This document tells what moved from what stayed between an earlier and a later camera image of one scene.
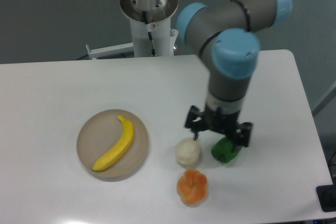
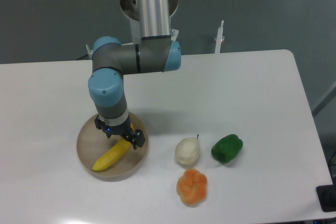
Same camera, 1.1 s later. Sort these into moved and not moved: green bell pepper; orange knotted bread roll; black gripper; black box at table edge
Moved: black gripper
Not moved: orange knotted bread roll; green bell pepper; black box at table edge
